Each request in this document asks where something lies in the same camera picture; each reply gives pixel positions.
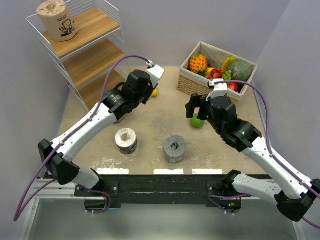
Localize woven fruit basket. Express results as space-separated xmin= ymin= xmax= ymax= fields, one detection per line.
xmin=177 ymin=41 xmax=258 ymax=103

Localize red apples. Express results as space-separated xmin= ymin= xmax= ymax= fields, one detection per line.
xmin=205 ymin=68 xmax=238 ymax=92

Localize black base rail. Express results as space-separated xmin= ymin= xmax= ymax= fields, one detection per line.
xmin=74 ymin=171 xmax=249 ymax=213

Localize grey paper towel roll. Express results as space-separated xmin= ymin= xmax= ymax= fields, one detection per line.
xmin=114 ymin=117 xmax=125 ymax=124

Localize green grapes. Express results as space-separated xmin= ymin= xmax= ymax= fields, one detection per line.
xmin=222 ymin=70 xmax=232 ymax=81

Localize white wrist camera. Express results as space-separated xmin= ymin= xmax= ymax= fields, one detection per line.
xmin=146 ymin=61 xmax=165 ymax=86
xmin=205 ymin=78 xmax=228 ymax=102

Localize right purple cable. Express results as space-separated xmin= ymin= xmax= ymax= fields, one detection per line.
xmin=213 ymin=79 xmax=320 ymax=230

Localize pineapple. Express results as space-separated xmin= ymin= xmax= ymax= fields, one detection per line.
xmin=188 ymin=54 xmax=208 ymax=74

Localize brown paper towel roll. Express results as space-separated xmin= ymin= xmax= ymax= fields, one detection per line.
xmin=36 ymin=0 xmax=79 ymax=42

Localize aluminium frame rail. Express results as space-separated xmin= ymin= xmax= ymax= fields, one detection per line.
xmin=32 ymin=178 xmax=76 ymax=200

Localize dark grey wrapped towel roll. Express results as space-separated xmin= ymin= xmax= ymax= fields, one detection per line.
xmin=163 ymin=135 xmax=187 ymax=163

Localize green bumpy citrus fruit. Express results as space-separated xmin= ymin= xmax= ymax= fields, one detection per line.
xmin=190 ymin=113 xmax=205 ymax=129

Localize green melon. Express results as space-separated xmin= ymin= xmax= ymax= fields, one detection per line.
xmin=228 ymin=60 xmax=252 ymax=82

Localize white wire wooden shelf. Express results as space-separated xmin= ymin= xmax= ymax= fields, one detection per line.
xmin=26 ymin=0 xmax=127 ymax=111

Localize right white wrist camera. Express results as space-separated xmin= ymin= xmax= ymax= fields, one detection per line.
xmin=205 ymin=78 xmax=228 ymax=102

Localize yellow banana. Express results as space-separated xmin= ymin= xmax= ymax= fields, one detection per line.
xmin=221 ymin=56 xmax=237 ymax=72

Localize yellow mango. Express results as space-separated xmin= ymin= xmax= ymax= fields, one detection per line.
xmin=151 ymin=89 xmax=158 ymax=98

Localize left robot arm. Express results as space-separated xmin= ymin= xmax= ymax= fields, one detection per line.
xmin=38 ymin=68 xmax=162 ymax=196

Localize white and grey towel roll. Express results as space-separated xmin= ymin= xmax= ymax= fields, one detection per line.
xmin=115 ymin=128 xmax=138 ymax=155

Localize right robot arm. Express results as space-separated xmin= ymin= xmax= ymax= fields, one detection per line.
xmin=185 ymin=94 xmax=320 ymax=222

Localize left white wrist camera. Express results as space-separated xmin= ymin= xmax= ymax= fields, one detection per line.
xmin=146 ymin=61 xmax=165 ymax=86

